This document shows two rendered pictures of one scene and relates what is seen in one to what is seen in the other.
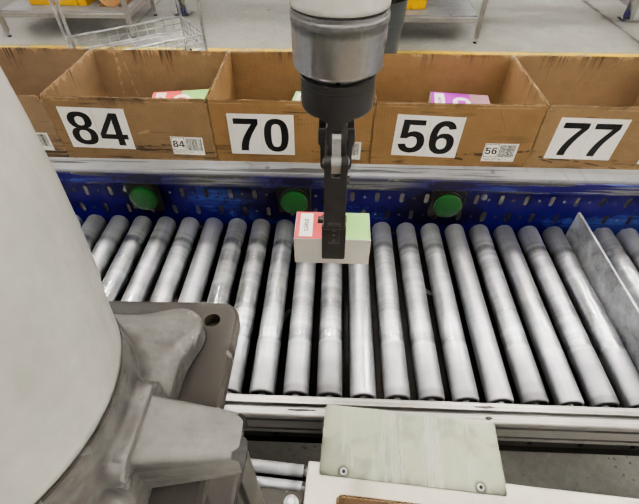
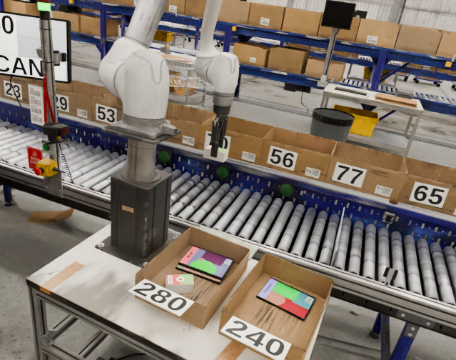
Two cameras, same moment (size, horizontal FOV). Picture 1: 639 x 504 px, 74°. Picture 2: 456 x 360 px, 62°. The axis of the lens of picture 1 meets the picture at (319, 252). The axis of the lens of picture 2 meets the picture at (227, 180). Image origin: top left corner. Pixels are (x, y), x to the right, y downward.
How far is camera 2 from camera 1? 1.26 m
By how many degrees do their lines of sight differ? 24
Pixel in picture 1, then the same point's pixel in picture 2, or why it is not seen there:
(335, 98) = (218, 108)
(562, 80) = (360, 157)
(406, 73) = (290, 138)
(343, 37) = (220, 96)
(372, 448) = not seen: hidden behind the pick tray
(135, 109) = (174, 121)
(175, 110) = (188, 125)
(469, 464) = not seen: hidden behind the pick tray
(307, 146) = (234, 151)
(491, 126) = (308, 159)
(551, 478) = not seen: outside the picture
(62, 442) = (159, 115)
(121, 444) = (162, 123)
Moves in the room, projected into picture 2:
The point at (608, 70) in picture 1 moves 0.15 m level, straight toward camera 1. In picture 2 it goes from (381, 157) to (366, 161)
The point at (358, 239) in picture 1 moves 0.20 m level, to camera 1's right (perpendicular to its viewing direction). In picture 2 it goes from (221, 152) to (264, 163)
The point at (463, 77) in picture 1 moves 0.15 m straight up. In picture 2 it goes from (315, 146) to (320, 122)
